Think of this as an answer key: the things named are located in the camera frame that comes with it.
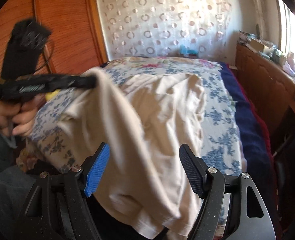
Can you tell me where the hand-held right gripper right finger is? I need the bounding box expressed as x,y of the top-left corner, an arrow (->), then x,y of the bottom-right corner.
179,144 -> 278,240

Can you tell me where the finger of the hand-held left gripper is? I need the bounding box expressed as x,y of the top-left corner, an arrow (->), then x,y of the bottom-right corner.
73,74 -> 98,90

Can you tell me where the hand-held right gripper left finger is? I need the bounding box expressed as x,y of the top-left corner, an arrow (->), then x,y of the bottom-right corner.
9,142 -> 110,240

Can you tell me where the beige printed t-shirt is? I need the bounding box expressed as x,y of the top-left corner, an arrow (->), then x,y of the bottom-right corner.
60,67 -> 208,238

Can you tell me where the person's left hand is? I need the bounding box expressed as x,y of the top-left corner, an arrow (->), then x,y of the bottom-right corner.
0,99 -> 43,138

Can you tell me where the yellow plush toy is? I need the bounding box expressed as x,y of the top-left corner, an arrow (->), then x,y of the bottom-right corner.
45,91 -> 60,102

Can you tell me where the blue floral bedsheet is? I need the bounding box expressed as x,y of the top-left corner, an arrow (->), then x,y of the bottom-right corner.
16,56 -> 243,230

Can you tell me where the dark blue blanket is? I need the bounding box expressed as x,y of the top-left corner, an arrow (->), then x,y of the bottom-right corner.
219,62 -> 273,178

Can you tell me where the dark red blanket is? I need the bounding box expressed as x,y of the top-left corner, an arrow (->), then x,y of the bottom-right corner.
247,99 -> 275,157

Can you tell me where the person's dark jeans leg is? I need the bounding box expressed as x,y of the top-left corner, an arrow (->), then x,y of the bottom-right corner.
0,164 -> 39,240

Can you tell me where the circle-patterned sheer curtain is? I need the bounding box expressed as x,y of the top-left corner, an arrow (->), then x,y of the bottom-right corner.
96,0 -> 234,60

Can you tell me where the teal tissue pack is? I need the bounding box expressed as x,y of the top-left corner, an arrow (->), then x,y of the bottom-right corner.
179,45 -> 198,57

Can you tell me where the wooden cabinet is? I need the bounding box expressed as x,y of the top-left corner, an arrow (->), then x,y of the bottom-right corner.
235,39 -> 295,137

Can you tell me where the cardboard box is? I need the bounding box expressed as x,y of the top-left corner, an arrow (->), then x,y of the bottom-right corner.
247,39 -> 266,51

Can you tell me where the pink plastic bag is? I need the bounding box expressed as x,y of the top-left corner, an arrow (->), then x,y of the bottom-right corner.
284,52 -> 295,76

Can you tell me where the black cable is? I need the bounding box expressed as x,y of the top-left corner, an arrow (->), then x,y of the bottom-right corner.
32,0 -> 55,73

